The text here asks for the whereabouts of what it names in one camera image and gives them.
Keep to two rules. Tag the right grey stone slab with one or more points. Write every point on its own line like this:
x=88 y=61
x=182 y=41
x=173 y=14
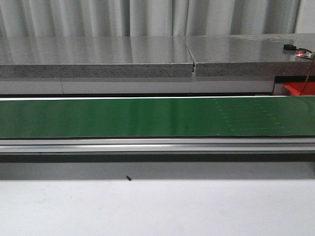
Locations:
x=249 y=55

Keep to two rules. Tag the grey stone slab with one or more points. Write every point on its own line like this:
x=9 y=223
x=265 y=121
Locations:
x=94 y=57
x=249 y=55

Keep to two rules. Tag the left grey stone slab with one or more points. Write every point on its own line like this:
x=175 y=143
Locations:
x=94 y=57

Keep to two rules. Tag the green conveyor belt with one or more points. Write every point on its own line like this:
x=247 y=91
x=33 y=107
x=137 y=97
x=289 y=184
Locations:
x=158 y=117

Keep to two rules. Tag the red plastic bin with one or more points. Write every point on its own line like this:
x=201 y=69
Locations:
x=297 y=88

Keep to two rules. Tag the small black device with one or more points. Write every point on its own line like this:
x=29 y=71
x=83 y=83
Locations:
x=289 y=47

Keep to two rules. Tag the circuit board with red light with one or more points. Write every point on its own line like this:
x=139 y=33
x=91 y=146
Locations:
x=307 y=54

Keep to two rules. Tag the grey pleated curtain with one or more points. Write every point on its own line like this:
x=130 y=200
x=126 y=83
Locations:
x=146 y=17

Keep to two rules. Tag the aluminium conveyor frame rail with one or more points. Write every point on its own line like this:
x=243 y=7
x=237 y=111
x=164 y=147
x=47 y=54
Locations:
x=156 y=145

